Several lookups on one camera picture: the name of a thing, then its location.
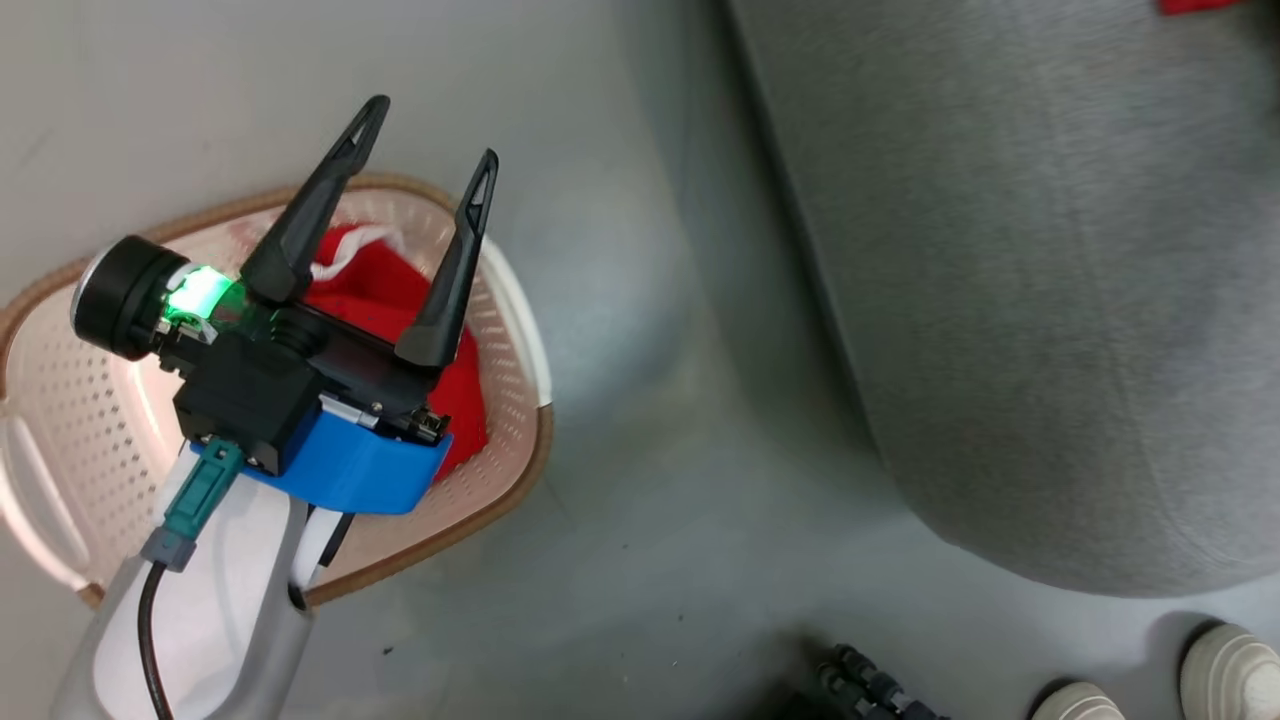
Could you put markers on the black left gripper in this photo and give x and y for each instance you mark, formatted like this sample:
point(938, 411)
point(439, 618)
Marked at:
point(128, 295)

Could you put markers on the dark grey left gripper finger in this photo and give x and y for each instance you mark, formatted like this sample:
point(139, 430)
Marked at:
point(450, 290)

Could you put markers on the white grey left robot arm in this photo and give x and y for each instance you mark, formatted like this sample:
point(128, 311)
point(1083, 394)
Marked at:
point(215, 610)

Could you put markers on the white perforated laundry basket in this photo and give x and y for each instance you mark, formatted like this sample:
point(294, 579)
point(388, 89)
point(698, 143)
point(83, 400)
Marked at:
point(80, 420)

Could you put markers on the small red cloth item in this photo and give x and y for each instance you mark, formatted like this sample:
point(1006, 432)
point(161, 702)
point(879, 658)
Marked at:
point(1200, 5)

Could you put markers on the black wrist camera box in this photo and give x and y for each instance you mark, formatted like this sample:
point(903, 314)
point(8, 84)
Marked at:
point(245, 400)

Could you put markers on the blue camera mount bracket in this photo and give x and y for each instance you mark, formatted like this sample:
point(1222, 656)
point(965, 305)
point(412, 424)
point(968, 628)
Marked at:
point(370, 470)

